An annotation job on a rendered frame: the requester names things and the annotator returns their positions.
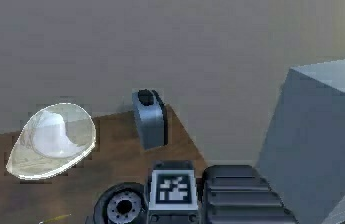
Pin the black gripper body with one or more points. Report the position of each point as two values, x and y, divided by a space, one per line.
123 206

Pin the grey bin with black opening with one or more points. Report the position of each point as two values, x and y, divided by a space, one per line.
150 123

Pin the white oval lamp shade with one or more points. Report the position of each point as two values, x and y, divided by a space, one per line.
51 140

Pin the grey blue cabinet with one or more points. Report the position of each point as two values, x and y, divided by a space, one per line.
316 146

